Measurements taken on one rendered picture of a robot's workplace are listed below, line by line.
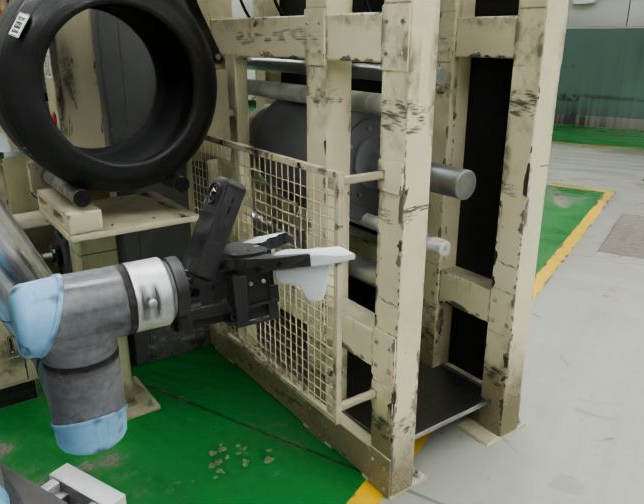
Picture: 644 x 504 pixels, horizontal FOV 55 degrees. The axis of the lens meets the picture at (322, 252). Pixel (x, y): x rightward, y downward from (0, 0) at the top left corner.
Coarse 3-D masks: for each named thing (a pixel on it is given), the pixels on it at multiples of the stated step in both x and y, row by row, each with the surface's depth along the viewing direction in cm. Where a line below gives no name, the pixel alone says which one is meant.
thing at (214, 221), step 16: (208, 192) 70; (224, 192) 67; (240, 192) 68; (208, 208) 69; (224, 208) 67; (208, 224) 68; (224, 224) 67; (192, 240) 70; (208, 240) 67; (224, 240) 68; (192, 256) 68; (208, 256) 67; (192, 272) 67; (208, 272) 67
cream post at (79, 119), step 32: (64, 32) 183; (64, 64) 185; (64, 96) 187; (96, 96) 193; (64, 128) 190; (96, 128) 195; (96, 192) 201; (96, 256) 206; (128, 352) 223; (128, 384) 226
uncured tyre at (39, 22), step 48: (48, 0) 146; (96, 0) 150; (144, 0) 157; (0, 48) 147; (48, 48) 147; (192, 48) 168; (0, 96) 149; (192, 96) 190; (48, 144) 154; (144, 144) 195; (192, 144) 176
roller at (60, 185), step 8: (48, 176) 183; (56, 184) 175; (64, 184) 170; (72, 184) 168; (64, 192) 168; (72, 192) 163; (80, 192) 161; (72, 200) 162; (80, 200) 162; (88, 200) 163
